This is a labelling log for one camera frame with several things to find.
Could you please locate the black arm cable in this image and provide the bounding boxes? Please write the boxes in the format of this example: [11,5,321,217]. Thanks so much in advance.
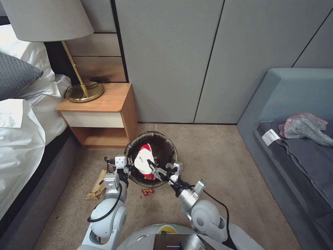
[166,177,231,244]
[87,156,123,223]

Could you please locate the wooden nightstand with white drawer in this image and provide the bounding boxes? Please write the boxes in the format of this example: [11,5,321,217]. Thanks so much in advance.
[55,83,138,149]

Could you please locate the white and red snack wrapper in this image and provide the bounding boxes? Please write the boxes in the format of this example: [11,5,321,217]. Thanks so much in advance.
[134,143,156,181]

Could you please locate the dark grey bed frame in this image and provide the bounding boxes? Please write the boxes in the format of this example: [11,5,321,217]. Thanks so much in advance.
[0,127,78,250]

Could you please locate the white duvet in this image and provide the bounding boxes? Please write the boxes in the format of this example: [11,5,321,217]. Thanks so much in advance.
[0,74,72,215]

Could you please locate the grey crumpled plastic bag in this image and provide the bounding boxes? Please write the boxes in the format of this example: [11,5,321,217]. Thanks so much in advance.
[277,112,333,147]

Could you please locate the white pillow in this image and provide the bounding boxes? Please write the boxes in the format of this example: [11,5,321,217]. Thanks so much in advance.
[0,25,57,84]

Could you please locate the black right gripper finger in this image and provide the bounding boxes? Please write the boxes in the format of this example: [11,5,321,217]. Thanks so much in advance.
[146,159,168,175]
[151,169,169,182]

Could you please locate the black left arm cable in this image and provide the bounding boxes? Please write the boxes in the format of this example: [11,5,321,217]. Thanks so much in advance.
[87,156,123,223]

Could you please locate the grey textured pillow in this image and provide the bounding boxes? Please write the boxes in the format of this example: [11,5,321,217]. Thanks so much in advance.
[0,51,44,101]

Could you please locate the black lamp power cable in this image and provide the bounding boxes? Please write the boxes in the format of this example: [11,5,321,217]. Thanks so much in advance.
[63,77,110,98]

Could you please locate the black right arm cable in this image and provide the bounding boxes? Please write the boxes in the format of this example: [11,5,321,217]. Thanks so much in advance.
[166,177,231,244]

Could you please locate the table lamp with brass stand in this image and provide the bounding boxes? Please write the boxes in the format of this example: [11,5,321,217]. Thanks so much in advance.
[0,0,105,103]

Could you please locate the brown paper bag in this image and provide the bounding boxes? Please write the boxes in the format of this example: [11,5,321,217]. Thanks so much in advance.
[83,168,110,201]

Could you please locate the beige panelled headboard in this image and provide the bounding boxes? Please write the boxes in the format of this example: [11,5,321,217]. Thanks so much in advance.
[43,32,128,85]

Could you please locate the dark round trash bin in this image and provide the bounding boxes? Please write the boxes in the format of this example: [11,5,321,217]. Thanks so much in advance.
[123,132,179,189]

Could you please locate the white cushion label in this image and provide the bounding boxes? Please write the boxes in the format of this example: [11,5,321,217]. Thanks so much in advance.
[261,129,280,146]

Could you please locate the dark grey sofa cushion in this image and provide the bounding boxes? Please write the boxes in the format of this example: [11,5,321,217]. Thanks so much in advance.
[254,121,333,235]

